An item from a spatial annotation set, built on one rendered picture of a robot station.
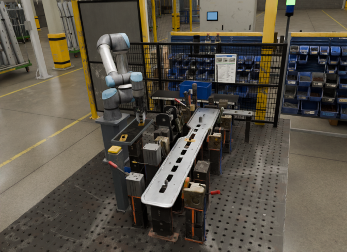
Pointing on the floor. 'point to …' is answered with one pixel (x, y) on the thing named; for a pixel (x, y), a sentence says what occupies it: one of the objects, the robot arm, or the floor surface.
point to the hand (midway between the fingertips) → (141, 121)
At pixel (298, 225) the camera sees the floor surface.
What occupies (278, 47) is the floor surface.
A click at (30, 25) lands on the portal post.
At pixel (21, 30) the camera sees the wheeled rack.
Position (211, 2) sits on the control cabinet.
